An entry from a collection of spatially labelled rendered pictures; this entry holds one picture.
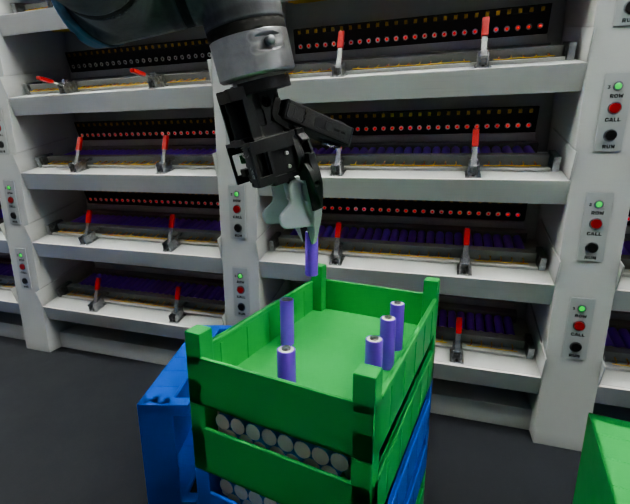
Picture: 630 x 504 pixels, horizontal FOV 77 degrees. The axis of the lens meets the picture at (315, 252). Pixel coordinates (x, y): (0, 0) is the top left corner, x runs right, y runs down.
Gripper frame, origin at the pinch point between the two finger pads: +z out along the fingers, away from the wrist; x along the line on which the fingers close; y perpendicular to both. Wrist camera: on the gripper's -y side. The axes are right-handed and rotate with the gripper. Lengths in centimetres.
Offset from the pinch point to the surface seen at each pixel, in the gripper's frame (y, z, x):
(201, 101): -7, -21, -46
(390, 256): -27.0, 18.6, -15.7
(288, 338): 9.0, 11.2, 3.3
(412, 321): -9.6, 17.3, 6.9
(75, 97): 14, -29, -73
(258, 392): 18.1, 6.9, 15.1
